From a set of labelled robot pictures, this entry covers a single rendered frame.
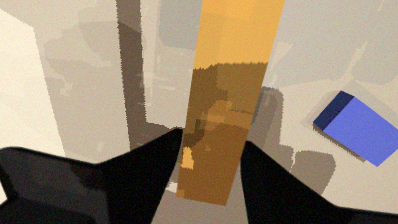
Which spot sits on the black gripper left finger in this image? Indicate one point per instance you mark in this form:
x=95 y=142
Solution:
x=126 y=189

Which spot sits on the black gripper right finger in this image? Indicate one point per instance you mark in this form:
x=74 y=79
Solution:
x=274 y=196

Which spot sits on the orange bar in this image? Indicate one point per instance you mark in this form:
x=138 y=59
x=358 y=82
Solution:
x=233 y=49

